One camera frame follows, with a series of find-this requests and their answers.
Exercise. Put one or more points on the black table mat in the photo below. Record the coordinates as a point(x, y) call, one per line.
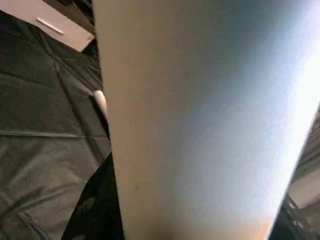
point(40, 150)

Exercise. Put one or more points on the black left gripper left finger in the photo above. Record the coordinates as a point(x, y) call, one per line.
point(100, 210)

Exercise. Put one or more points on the white drawer unit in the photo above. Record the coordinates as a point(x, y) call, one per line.
point(50, 27)

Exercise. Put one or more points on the white plastic table leg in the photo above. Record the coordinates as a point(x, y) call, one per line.
point(101, 104)
point(200, 125)

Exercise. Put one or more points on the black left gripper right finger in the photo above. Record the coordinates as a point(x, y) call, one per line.
point(297, 225)

